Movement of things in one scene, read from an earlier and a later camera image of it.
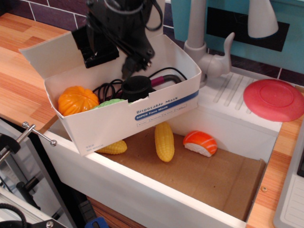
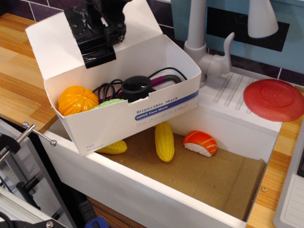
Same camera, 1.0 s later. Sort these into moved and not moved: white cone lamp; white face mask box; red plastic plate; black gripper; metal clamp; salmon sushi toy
Moved: black gripper; white face mask box
Not moved: red plastic plate; white cone lamp; salmon sushi toy; metal clamp
